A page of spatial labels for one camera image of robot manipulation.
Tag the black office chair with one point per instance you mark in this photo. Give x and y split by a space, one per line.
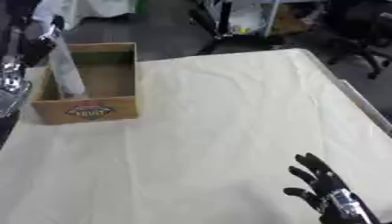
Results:
357 29

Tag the white plastic bottle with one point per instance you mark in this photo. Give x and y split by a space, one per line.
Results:
67 73

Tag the metal shelf cart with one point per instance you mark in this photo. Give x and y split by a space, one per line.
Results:
275 16

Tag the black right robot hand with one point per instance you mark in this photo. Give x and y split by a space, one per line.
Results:
326 186

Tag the small yellow object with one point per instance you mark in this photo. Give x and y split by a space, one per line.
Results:
244 30

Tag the black tripod stand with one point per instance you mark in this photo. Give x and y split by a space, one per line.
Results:
217 26

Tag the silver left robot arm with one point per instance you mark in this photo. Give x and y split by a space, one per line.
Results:
11 87

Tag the white draped table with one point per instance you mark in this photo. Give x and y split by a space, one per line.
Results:
86 10

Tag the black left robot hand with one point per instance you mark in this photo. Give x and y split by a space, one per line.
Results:
35 50

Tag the tan cardboard box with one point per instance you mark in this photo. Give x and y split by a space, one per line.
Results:
104 84

